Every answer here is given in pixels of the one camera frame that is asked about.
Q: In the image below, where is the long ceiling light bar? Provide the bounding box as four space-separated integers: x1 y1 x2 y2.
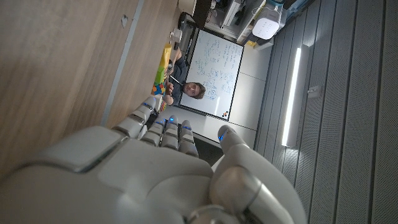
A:
281 46 302 147

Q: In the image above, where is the white air purifier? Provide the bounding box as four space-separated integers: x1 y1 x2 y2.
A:
251 4 284 40

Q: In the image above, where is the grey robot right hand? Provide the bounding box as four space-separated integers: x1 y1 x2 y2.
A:
0 95 308 224

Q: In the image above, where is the colourful puzzle cube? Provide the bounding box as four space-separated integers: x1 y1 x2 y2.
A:
151 82 167 96

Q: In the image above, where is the green toy block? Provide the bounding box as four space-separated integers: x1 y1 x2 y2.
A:
154 67 167 85

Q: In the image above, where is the white shelf cabinet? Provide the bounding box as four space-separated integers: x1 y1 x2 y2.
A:
206 0 271 44

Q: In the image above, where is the seated person dark polo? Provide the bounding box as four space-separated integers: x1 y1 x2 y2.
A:
163 46 206 106

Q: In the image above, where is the whiteboard with black frame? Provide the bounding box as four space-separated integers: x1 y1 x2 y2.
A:
179 27 245 121

